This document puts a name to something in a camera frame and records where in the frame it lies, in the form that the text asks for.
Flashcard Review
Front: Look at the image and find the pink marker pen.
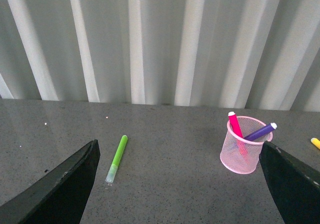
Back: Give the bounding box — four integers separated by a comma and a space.
227, 111, 249, 160

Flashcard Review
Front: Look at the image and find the purple marker pen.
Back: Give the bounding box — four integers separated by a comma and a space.
244, 122, 278, 142

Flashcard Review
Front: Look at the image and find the pink mesh cup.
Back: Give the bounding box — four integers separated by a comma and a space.
220, 116, 277, 175

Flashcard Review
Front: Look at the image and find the green marker pen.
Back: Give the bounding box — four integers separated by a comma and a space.
105, 135, 128, 184

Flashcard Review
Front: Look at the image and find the black left foreground panel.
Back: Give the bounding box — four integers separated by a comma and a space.
0, 140, 100, 224

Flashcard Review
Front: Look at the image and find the black foreground panel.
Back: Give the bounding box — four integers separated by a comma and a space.
259, 141, 320, 224
0, 140, 100, 224

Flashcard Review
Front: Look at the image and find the yellow marker pen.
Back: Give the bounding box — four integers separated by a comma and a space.
310, 137, 320, 150

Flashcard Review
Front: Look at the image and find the black right foreground panel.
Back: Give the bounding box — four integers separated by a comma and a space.
259, 141, 320, 224

